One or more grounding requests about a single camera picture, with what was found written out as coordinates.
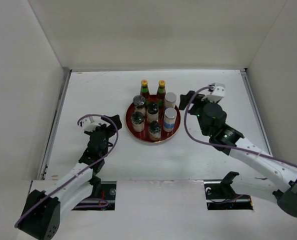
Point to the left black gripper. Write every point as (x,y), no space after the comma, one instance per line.
(110,131)

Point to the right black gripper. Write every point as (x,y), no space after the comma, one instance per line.
(200,99)

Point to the black cap glass shaker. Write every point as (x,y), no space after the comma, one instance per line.
(138,121)

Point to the silver lid jar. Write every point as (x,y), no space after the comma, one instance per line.
(169,119)
(170,100)

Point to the green label sauce bottle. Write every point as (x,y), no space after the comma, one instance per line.
(144,91)
(161,92)

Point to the black cap spice jar front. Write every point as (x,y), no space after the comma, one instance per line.
(152,112)

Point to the black cap spice jar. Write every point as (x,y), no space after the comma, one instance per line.
(154,131)
(152,112)

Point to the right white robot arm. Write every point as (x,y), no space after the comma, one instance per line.
(282,175)

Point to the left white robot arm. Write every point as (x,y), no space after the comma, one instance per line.
(43,210)

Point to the red round tray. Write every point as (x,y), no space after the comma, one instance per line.
(144,135)

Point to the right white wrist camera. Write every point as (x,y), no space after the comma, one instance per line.
(216,92)

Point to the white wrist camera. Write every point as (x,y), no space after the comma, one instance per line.
(216,92)
(89,123)

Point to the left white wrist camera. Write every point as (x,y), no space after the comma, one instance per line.
(89,123)

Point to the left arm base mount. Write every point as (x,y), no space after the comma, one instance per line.
(102,198)

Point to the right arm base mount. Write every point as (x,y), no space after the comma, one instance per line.
(220,195)

